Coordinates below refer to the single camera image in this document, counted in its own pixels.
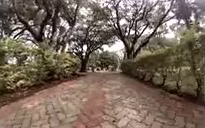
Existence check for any large tree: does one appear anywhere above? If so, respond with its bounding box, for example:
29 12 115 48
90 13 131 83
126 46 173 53
103 0 178 61
68 6 116 73
0 0 78 54

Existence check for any red brick path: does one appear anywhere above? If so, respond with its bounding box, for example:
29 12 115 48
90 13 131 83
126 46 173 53
0 70 205 128

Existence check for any green hedge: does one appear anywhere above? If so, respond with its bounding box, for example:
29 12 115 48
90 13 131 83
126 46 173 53
0 38 82 96
120 31 205 101

